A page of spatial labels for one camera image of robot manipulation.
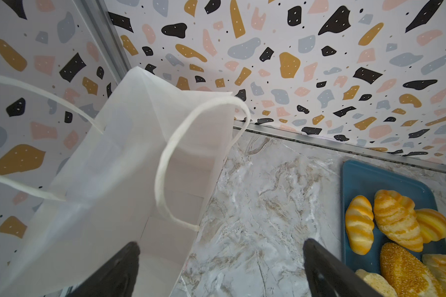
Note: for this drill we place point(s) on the large sesame bread loaf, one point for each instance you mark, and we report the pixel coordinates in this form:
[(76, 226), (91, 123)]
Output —
[(406, 274)]

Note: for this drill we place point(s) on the round striped bun behind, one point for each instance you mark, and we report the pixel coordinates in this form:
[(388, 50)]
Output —
[(432, 225)]

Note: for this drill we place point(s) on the large striped croissant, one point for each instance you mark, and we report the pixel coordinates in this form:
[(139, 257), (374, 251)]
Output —
[(396, 222)]

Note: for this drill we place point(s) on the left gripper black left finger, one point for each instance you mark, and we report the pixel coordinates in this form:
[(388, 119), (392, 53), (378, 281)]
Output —
[(116, 278)]

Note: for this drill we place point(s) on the left aluminium corner post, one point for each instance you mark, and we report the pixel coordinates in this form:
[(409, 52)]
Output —
[(96, 17)]

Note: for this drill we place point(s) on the small striped croissant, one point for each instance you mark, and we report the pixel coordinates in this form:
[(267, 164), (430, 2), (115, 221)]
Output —
[(359, 225)]

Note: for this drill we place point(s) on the white floral paper bag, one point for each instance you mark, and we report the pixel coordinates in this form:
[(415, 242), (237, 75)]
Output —
[(145, 172)]

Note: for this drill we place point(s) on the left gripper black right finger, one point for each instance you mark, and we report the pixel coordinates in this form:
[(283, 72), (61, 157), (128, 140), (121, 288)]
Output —
[(329, 277)]

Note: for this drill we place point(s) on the pale crumbly bread roll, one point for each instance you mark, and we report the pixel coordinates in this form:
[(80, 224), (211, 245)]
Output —
[(377, 282)]

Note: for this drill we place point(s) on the teal plastic tray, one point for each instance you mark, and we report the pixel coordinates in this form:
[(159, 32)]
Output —
[(358, 178)]

